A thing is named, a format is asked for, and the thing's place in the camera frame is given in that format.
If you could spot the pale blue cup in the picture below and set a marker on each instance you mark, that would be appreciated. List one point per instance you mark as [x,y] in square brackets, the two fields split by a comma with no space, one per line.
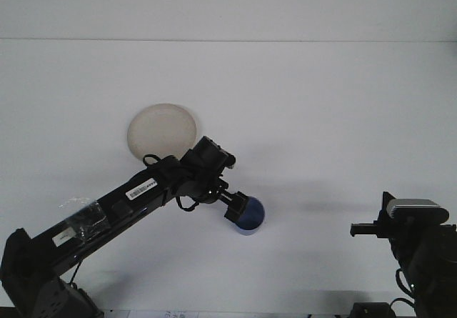
[255,214]

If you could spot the pale round plate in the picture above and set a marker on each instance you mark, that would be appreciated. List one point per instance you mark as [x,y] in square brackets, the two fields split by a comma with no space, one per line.
[160,128]

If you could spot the printed white paper sheet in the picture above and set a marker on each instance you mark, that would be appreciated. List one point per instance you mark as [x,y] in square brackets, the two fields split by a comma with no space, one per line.
[160,314]

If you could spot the clear crumpled tape piece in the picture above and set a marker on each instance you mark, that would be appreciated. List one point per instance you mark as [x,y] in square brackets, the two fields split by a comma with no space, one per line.
[85,218]

